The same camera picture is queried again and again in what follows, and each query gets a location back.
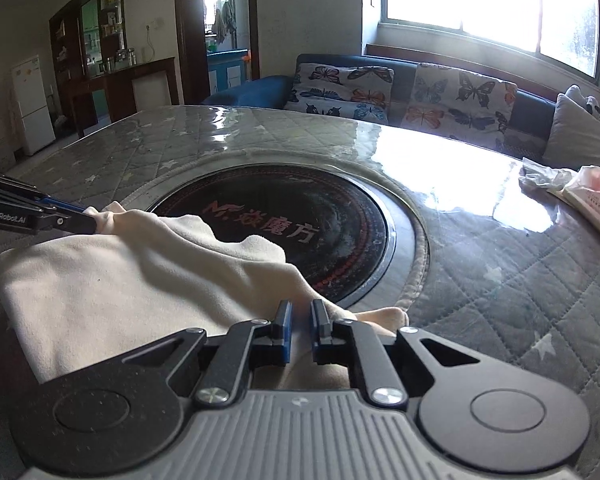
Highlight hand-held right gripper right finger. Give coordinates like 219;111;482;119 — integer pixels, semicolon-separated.
310;299;481;406

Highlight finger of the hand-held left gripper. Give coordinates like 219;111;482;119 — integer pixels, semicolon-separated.
0;172;88;214
35;211;99;235

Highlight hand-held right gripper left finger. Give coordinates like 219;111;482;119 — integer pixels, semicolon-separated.
122;300;294;407

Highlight cream cloth garment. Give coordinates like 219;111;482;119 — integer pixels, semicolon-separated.
0;201;411;386

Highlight hanging clothes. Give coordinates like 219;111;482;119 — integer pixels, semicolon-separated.
212;2;239;44

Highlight white fridge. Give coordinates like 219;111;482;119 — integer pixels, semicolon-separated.
11;55;57;156

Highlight dark wooden cabinet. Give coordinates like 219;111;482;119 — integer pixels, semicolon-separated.
49;0;178;138

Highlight round black heater plate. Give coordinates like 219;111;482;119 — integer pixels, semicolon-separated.
147;162;396;309

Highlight blue low cabinet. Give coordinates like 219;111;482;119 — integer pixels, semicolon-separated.
207;49;251;94

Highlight blue sofa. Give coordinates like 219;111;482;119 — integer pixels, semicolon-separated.
200;53;558;161

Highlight butterfly print cushion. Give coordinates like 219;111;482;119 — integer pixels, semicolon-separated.
400;62;518;153
285;62;395;127

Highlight white plastic bag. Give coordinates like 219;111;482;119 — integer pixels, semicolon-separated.
517;157;578;199

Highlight pink tissue packet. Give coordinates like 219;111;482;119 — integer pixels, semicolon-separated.
562;165;600;246

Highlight grey pillow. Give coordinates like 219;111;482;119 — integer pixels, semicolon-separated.
542;85;600;173

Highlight dark wooden door frame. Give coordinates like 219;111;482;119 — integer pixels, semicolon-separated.
174;0;260;107

